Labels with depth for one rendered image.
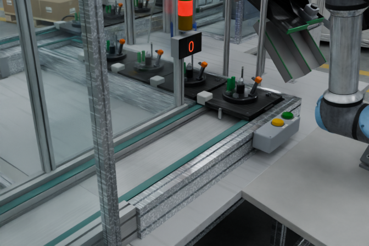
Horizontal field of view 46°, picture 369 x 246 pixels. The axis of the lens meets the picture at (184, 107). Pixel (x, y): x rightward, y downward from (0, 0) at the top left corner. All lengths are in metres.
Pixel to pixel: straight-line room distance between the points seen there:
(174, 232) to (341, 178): 0.59
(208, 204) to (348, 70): 0.56
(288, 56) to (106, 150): 1.16
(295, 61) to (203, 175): 0.80
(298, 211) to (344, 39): 0.50
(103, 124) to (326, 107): 0.76
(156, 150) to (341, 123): 0.59
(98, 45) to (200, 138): 0.77
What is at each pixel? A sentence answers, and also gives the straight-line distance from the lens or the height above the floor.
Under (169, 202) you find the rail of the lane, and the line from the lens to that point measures 1.22.
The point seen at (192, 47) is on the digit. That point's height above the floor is 1.20.
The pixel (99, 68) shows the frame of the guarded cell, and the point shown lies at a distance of 0.84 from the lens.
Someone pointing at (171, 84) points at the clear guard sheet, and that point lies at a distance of 1.59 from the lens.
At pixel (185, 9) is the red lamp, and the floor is 1.33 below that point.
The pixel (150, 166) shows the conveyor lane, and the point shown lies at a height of 0.92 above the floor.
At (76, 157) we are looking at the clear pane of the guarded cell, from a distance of 0.89.
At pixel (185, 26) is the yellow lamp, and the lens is 1.50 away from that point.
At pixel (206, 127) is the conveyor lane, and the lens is 1.58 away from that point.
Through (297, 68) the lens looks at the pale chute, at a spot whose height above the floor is 1.02.
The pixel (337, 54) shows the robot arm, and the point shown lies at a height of 1.26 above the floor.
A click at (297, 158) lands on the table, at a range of 1.56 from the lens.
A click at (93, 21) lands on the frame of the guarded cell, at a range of 0.81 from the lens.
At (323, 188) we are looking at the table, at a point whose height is 0.86.
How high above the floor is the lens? 1.67
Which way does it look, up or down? 26 degrees down
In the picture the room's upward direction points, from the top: straight up
